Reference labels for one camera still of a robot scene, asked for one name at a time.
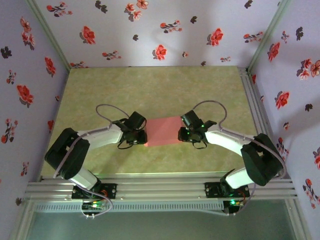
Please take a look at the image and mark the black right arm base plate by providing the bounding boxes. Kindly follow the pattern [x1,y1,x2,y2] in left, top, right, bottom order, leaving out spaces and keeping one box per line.
[204,181,251,199]

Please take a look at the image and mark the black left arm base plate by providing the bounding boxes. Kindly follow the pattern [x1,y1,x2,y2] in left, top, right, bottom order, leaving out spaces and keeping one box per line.
[71,183,118,200]

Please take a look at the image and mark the grey slotted cable duct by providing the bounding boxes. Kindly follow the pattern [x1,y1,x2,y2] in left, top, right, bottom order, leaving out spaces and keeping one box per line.
[33,201,225,213]

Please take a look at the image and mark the aluminium corner post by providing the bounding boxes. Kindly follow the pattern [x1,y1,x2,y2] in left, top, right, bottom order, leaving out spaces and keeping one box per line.
[246,0,293,73]
[24,0,72,73]

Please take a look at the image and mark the white paper box pink outside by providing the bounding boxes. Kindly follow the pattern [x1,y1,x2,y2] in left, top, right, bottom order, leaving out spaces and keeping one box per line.
[144,115,185,148]

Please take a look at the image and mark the aluminium frame leg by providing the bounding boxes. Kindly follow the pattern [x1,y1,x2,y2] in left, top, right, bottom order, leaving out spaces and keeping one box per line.
[9,199,35,240]
[284,198,311,240]

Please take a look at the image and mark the short aluminium frame rail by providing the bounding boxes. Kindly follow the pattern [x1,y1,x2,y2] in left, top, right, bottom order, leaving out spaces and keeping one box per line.
[237,66,288,180]

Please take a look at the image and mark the long aluminium frame rail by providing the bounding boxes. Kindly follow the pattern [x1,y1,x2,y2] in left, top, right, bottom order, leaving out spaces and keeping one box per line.
[23,171,299,201]

